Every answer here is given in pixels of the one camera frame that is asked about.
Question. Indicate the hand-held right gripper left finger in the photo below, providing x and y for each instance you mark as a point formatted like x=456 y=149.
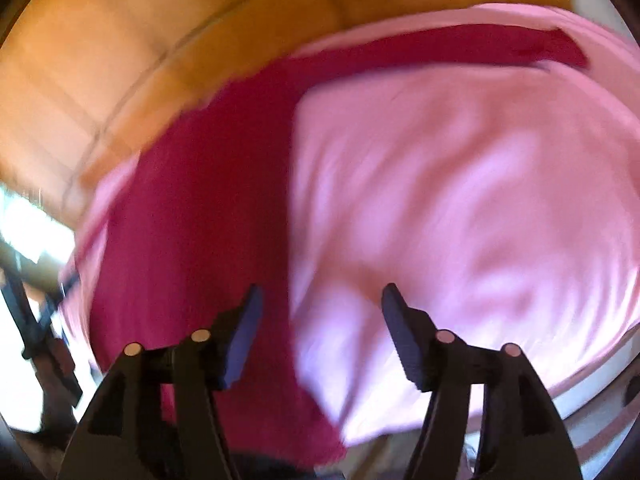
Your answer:
x=244 y=325

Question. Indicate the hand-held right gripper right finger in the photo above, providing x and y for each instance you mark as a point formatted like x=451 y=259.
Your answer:
x=400 y=325

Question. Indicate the dark red knit garment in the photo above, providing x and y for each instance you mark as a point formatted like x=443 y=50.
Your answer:
x=200 y=210

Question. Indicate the pink bed sheet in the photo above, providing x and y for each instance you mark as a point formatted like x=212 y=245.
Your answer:
x=450 y=185

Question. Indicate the wooden headboard panels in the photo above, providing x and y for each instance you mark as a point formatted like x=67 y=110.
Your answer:
x=125 y=35

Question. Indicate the pale bed frame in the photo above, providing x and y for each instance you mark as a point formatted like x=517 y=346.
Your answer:
x=595 y=385

